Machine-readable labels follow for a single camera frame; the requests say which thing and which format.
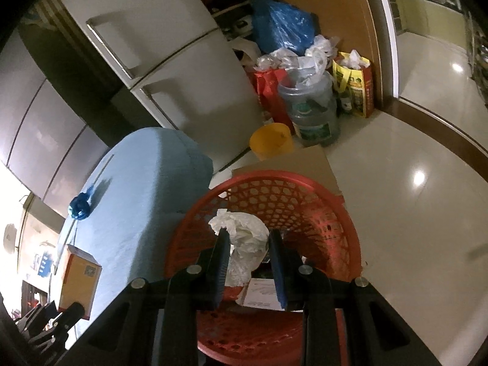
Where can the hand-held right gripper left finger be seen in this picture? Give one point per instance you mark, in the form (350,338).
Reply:
(221,268)

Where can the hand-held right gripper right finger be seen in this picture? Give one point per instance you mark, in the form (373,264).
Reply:
(277,270)

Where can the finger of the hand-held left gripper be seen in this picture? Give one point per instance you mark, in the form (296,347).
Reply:
(70,312)

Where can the orange cardboard box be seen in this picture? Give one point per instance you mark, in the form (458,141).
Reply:
(78,278)

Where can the white tissue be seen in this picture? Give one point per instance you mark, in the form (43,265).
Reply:
(244,232)

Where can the red plastic mesh basket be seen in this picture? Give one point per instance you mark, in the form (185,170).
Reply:
(324,228)

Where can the white paper packet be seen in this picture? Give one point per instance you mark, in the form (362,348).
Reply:
(259,293)

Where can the brown cardboard sheet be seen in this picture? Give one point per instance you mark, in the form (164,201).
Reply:
(305,167)

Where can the crumpled blue foil wrapper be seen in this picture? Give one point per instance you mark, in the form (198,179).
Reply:
(79,206)

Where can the light blue tablecloth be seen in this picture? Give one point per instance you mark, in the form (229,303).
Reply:
(145,183)

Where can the yellow plastic bucket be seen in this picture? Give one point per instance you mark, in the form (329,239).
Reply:
(270,141)

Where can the thin wooden stick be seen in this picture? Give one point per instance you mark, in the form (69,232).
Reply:
(103,169)

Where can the clear plastic water jug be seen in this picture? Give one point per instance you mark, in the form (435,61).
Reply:
(312,118)

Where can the red shopping bag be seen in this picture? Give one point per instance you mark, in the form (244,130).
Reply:
(272,95)

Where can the grey refrigerator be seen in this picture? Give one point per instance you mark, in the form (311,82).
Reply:
(42,129)

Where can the yellow shopping bag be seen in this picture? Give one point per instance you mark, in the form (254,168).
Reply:
(360,87)

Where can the white refrigerator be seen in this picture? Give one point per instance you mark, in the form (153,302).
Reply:
(171,64)

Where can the white plastic bags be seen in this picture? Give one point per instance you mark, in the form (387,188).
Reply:
(305,59)

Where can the blue plastic bag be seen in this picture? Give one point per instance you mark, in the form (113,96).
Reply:
(282,23)

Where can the brown wooden cabinet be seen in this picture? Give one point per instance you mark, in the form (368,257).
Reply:
(343,11)

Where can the pale yellow cabinet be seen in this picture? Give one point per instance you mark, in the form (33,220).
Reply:
(430,19)

